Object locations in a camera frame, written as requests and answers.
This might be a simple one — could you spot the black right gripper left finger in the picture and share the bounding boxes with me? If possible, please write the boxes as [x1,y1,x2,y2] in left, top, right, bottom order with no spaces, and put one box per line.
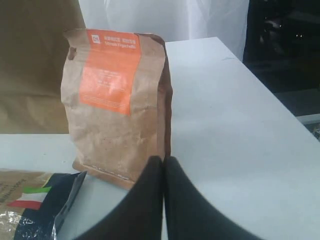
[77,156,164,240]

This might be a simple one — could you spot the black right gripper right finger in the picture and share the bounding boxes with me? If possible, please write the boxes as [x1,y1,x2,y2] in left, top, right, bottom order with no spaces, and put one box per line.
[163,156,258,240]

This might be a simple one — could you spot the large brown paper shopping bag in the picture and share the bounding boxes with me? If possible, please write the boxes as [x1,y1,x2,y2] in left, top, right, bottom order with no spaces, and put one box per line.
[0,0,85,134]

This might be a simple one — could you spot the spaghetti packet dark blue ends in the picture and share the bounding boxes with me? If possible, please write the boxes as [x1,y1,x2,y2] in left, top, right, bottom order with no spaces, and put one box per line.
[0,168,87,240]

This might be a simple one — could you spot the kraft pouch with orange label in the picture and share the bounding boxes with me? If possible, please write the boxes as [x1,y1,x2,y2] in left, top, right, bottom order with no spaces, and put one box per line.
[61,29,173,190]

